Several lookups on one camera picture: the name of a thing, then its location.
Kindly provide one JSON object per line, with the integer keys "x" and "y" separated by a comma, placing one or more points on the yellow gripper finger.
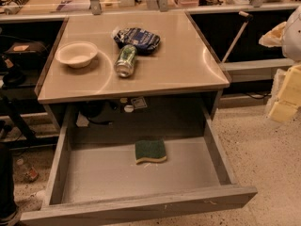
{"x": 273, "y": 38}
{"x": 285, "y": 94}

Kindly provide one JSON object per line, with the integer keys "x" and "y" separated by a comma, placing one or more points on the green yellow sponge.
{"x": 151, "y": 151}

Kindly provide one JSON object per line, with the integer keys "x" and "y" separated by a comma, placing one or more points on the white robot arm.
{"x": 291, "y": 40}

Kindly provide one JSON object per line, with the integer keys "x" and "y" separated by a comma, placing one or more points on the grey cabinet counter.
{"x": 181, "y": 64}

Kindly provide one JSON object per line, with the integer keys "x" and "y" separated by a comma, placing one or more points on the open grey wooden drawer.
{"x": 94, "y": 179}

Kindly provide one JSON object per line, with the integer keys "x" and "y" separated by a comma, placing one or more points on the blue chip bag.
{"x": 144, "y": 41}

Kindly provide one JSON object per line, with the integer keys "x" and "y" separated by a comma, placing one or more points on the green soda can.
{"x": 125, "y": 64}

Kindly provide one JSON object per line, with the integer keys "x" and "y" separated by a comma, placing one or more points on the white paper bowl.
{"x": 76, "y": 54}

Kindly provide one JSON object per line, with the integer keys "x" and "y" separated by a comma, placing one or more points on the black bag with label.
{"x": 28, "y": 55}

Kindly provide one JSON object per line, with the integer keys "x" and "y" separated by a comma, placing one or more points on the plastic bottle on floor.
{"x": 28, "y": 172}

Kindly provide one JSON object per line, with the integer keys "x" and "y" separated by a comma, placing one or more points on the bystander white shoe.
{"x": 12, "y": 216}

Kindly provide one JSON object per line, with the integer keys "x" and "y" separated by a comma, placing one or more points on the bystander dark trouser leg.
{"x": 7, "y": 203}

